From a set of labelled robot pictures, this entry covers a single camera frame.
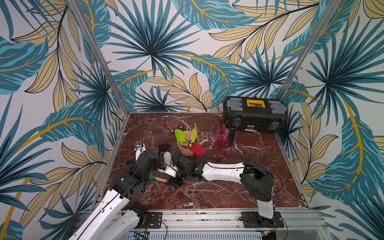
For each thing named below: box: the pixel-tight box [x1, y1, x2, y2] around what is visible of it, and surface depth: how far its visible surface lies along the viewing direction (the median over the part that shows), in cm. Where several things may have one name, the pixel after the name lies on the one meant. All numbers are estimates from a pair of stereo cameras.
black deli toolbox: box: [223, 96, 289, 133], surface depth 102 cm
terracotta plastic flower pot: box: [176, 130, 199, 157], surface depth 95 cm
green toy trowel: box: [174, 129, 187, 143], surface depth 95 cm
